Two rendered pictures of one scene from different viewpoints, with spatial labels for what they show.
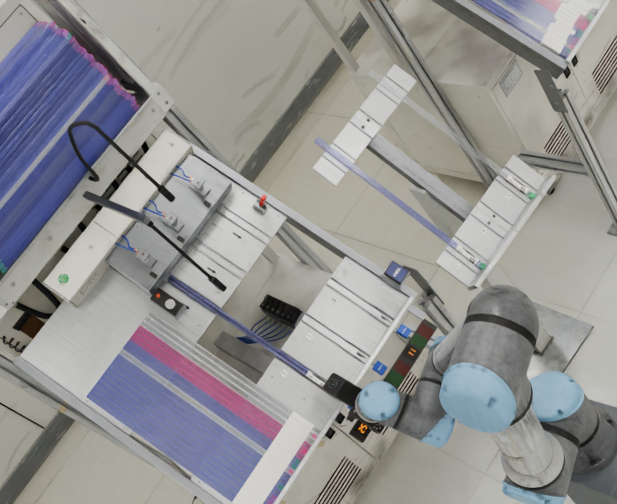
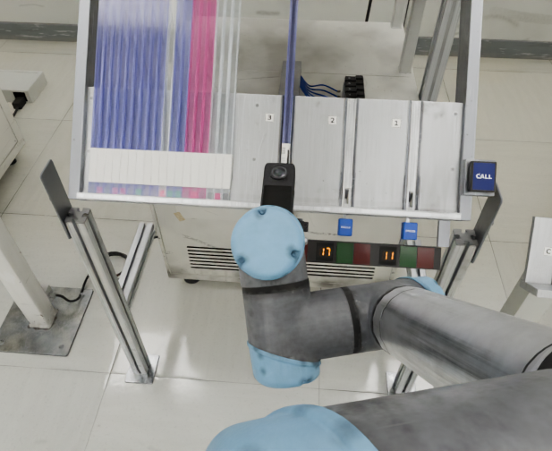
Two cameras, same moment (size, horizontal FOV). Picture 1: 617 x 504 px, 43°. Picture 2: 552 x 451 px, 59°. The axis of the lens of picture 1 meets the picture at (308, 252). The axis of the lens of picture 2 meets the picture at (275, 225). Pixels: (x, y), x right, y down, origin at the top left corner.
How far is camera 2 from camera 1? 110 cm
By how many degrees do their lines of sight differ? 18
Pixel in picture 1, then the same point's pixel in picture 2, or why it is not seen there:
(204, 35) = not seen: outside the picture
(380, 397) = (267, 239)
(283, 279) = (389, 88)
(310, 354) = (310, 134)
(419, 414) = (283, 319)
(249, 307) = (341, 74)
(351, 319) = (385, 158)
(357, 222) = (481, 150)
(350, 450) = not seen: hidden behind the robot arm
